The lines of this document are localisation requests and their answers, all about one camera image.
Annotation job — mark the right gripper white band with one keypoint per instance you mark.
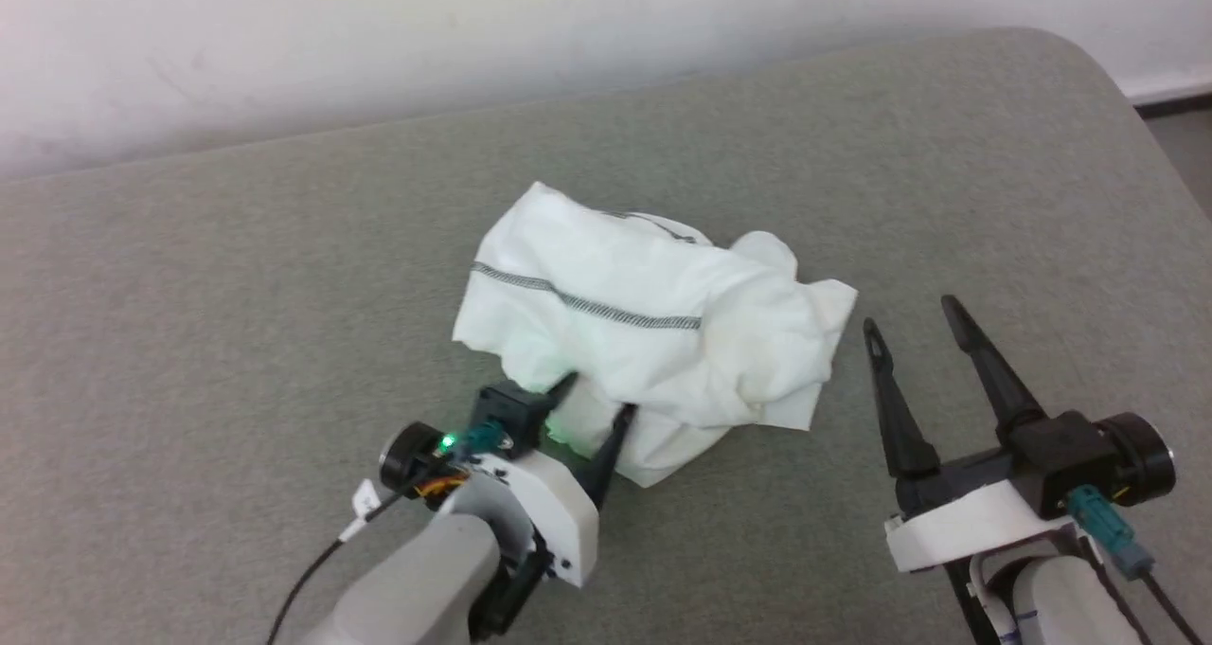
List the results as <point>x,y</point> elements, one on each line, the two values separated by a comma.
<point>966,527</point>

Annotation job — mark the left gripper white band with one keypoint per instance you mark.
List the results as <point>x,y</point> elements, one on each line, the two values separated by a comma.
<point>554,512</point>

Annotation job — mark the white garment with grey stitching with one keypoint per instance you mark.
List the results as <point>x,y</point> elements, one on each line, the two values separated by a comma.
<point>644,276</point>

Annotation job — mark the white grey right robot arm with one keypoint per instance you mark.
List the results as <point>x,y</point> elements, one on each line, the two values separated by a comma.
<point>1070,598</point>

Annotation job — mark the grey fabric sofa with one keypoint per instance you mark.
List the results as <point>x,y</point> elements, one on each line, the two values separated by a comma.
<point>237,295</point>

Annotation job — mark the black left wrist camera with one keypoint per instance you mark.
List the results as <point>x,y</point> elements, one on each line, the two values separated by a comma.
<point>511,408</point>

